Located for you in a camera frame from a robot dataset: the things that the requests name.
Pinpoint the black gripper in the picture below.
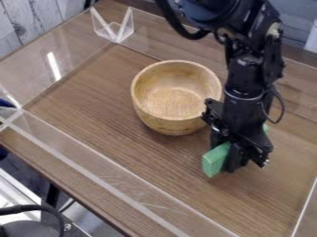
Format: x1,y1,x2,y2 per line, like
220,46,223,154
203,93,273,173

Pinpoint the green rectangular block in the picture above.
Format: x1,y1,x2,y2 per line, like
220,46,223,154
201,125,273,178

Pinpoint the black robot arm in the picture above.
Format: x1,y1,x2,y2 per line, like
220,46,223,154
156,0,285,177

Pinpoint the brown wooden bowl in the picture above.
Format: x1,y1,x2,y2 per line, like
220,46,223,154
130,60,223,136

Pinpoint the black table leg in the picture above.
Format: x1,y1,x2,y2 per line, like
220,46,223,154
46,184,61,207

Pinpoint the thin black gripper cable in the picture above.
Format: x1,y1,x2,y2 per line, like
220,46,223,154
260,86,288,125

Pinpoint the clear acrylic front wall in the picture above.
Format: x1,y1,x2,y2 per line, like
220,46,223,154
0,89,239,237

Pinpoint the black metal bracket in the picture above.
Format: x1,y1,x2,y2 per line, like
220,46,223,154
42,212,93,237

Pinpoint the clear acrylic corner bracket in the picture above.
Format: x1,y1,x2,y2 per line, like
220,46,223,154
90,7,134,44

